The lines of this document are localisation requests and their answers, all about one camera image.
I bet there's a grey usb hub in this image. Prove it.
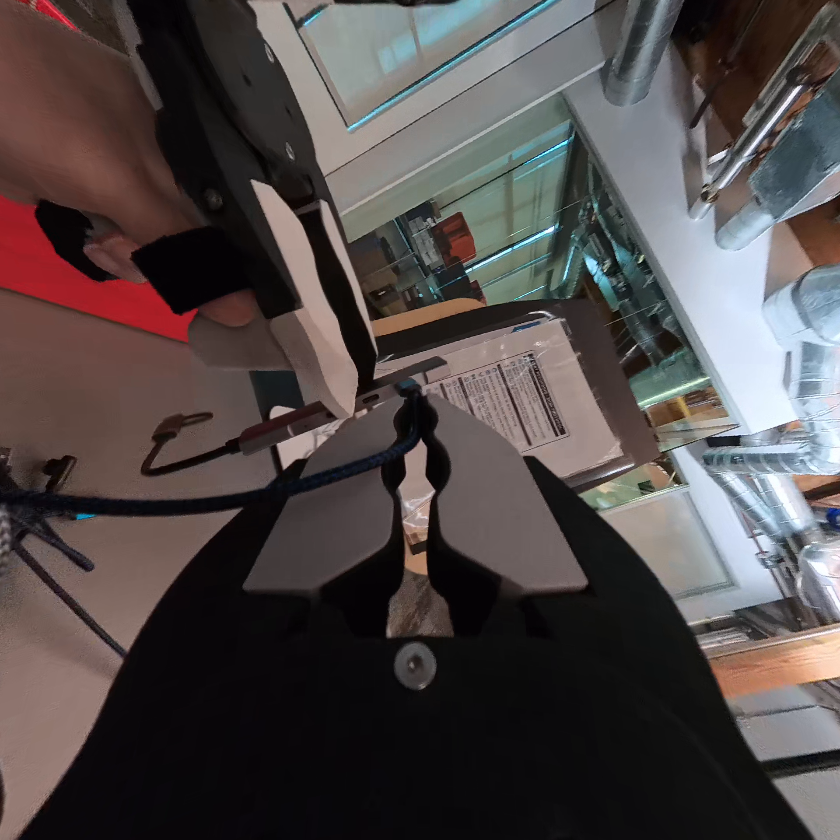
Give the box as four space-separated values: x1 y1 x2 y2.
239 356 449 458

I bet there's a silver insulated duct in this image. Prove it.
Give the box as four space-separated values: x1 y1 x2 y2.
761 264 840 447

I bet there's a large paned window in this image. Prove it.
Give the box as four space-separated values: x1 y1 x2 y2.
282 0 618 132

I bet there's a blue black braided usb-c cable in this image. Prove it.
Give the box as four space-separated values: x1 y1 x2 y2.
0 377 427 526

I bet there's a round metal duct pipe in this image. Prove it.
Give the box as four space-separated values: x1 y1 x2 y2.
602 0 686 107

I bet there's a large galvanized duct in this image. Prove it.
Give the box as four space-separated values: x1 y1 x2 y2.
714 85 840 252

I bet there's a dark box with white label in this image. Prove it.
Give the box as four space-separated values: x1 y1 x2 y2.
374 298 664 490

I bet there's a wooden beam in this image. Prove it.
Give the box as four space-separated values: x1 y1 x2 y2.
709 622 840 700

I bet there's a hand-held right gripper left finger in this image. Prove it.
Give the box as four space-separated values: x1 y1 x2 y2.
241 394 424 605

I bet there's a person's left hand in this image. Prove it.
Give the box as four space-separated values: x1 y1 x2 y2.
0 10 258 329

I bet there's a red box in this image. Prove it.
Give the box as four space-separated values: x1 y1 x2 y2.
0 196 198 343

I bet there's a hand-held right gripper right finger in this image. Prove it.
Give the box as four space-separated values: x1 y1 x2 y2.
420 394 589 605

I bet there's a short black hub cable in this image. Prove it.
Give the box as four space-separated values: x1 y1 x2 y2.
140 427 245 477

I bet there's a coiled black cable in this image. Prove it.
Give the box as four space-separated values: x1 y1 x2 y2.
13 538 129 659

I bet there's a chrome pipe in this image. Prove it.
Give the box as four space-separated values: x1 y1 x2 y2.
688 62 828 221

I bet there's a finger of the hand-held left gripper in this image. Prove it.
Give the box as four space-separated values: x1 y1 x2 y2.
251 178 361 421
294 199 379 385

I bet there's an orange crate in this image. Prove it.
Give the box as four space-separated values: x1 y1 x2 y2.
435 211 475 261

